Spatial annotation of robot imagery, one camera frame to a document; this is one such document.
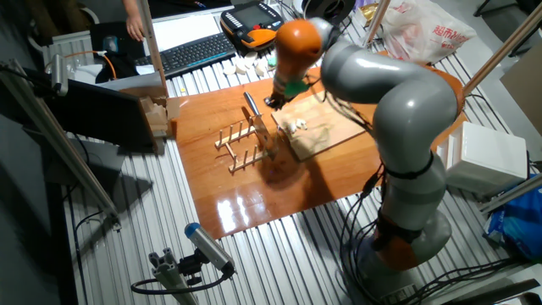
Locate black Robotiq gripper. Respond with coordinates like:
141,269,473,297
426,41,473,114
263,86,296,112

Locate stainless steel cleaver knife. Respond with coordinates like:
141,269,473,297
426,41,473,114
242,91,279,162

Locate person's forearm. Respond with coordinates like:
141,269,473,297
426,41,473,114
122,0,141,18

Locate person's hand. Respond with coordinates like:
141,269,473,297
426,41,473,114
124,13,147,43

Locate wooden peg rack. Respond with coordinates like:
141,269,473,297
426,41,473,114
214,114,280,175

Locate bamboo cutting board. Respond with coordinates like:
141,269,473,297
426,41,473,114
271,89,368,162

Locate orange black teach pendant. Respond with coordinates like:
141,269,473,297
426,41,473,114
219,0,286,54

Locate black keyboard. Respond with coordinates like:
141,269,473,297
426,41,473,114
134,31,237,80

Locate glossy orange wooden board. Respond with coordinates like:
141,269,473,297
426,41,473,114
171,63,468,241

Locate black filament spool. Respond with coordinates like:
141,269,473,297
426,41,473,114
302,0,357,25

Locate small wooden blocks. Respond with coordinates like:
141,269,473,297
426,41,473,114
120,84,182,141

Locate gold foil packet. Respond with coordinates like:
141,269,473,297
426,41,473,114
359,3,380,25

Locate black mouse pad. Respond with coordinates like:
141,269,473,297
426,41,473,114
91,23,145,64

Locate white plastic bag red print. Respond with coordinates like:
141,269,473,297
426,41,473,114
379,0,478,64

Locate black monitor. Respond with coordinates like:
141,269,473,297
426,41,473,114
41,78,157,153

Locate slanted aluminium beam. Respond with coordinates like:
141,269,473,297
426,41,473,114
0,58,123,232

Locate white plastic drawer box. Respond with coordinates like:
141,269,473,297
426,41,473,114
435,121,529,197

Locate brown cardboard panel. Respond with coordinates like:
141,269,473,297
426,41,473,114
499,40,542,137

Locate blue plastic bag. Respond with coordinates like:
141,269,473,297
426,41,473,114
482,174,542,262

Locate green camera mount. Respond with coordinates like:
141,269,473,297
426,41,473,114
267,56,311,97

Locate wooden post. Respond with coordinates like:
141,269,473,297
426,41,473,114
135,0,169,98

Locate short brown frame pole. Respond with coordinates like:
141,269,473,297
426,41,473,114
363,0,391,46

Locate silver camera blue end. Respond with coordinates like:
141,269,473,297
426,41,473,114
184,222,236,275

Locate black camera clamp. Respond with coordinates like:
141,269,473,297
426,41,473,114
177,248,205,286

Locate orange cable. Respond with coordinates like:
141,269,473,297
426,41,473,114
63,49,118,80

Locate aluminium profile bracket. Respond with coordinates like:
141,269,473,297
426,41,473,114
147,247,200,305

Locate black camera cable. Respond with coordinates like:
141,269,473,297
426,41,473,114
130,264,236,296

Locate slanted brown frame pole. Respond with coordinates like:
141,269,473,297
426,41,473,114
462,2,542,97

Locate grey aluminium rail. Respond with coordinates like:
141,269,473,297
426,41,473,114
479,173,542,214

